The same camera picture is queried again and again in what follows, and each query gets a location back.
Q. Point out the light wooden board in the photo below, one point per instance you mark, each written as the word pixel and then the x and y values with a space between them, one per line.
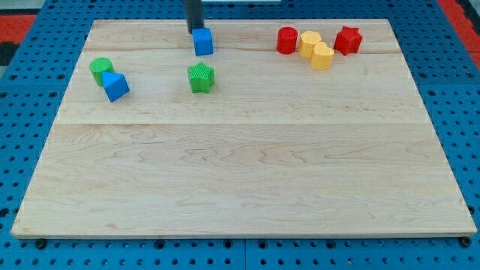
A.
pixel 276 149

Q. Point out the green star block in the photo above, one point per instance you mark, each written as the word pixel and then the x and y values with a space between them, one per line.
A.
pixel 201 77

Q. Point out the blue cube block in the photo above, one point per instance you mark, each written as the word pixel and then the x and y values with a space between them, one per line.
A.
pixel 202 41

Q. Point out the red cylinder block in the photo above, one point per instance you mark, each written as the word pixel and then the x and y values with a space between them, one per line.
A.
pixel 286 40

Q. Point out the yellow heart block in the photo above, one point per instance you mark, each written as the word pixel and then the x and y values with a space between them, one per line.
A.
pixel 322 56

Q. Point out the yellow hexagon block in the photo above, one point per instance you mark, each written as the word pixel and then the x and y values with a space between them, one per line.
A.
pixel 307 41

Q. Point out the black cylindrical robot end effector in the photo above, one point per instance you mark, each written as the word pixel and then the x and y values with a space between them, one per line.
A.
pixel 194 14

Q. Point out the blue triangular prism block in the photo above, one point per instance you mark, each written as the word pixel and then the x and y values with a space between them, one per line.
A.
pixel 115 85

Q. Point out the red star block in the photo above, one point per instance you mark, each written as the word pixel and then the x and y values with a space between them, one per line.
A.
pixel 348 40

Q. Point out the green cylinder block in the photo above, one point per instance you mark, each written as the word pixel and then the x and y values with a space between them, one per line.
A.
pixel 99 65

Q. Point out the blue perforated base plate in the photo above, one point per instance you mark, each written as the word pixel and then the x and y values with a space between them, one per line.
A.
pixel 37 76

